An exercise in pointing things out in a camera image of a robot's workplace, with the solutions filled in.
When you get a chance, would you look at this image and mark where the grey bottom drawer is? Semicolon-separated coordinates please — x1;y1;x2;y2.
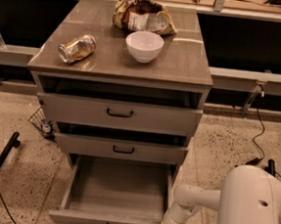
49;156;178;224

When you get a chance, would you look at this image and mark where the grey drawer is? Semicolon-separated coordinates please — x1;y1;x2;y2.
37;76;203;137
49;156;178;224
56;123;188;165

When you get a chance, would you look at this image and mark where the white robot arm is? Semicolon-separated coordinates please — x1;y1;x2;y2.
162;165;281;224

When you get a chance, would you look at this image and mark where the grey drawer cabinet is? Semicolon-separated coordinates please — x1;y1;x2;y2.
18;0;220;189

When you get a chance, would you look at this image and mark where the grey middle drawer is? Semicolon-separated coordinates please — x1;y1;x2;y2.
56;123;188;165

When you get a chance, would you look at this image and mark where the grey top drawer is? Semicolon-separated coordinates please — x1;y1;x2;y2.
37;76;203;137

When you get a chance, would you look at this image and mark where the black right stand leg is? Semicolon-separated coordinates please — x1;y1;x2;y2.
264;158;276;177

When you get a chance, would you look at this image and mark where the white bowl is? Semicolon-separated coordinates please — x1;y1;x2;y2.
126;30;164;64

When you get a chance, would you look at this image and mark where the crumpled chip bag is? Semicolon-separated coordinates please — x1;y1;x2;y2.
112;0;177;35

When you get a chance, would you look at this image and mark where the black power cable with adapter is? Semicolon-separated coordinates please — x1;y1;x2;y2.
243;90;281;179

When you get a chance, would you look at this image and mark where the black wire basket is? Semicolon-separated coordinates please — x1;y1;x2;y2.
28;108;55;140

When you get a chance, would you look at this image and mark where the metal rail bracket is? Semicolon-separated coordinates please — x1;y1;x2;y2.
241;80;267;117

